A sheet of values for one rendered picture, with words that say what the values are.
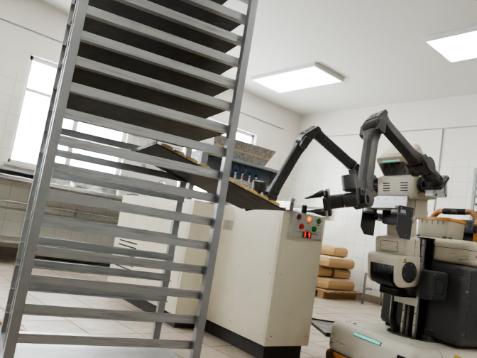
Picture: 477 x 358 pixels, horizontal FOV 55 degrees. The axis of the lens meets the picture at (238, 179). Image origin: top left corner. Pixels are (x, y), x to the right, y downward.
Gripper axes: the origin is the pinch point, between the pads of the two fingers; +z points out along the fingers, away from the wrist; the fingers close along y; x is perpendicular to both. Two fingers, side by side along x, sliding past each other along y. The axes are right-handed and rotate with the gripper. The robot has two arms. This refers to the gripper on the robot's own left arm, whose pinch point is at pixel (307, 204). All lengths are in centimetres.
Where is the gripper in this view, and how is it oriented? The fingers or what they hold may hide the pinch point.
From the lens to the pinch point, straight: 188.5
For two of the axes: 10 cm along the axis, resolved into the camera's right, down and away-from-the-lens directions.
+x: 2.8, -1.4, 9.5
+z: -9.5, 1.2, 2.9
